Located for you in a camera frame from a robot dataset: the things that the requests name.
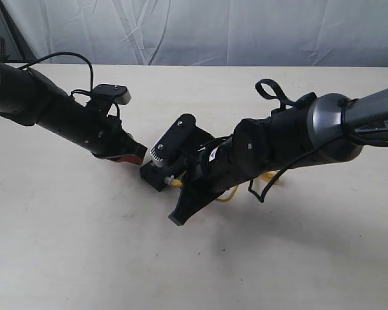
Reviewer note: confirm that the small black electronic box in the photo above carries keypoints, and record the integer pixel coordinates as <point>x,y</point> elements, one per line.
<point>154,176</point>

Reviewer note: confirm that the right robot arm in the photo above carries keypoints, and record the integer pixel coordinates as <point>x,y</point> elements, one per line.
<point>314,130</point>

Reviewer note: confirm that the white backdrop curtain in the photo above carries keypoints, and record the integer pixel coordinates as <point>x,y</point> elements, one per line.
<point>209,33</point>

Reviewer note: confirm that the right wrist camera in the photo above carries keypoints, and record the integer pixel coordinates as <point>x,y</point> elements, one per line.
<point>183,137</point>

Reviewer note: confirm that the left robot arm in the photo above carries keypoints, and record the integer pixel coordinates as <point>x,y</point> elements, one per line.
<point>29,98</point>

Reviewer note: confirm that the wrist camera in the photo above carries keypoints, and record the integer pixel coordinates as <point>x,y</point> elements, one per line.
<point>183,137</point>
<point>113,93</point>

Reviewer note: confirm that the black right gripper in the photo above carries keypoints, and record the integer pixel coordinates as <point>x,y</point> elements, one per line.
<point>214,171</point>

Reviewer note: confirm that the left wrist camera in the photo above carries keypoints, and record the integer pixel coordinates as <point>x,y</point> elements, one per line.
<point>113,93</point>

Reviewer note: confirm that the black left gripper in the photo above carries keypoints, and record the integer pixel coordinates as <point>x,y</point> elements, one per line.
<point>117,145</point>

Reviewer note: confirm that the black stand pole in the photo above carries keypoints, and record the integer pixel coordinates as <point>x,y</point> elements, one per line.
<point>24,52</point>

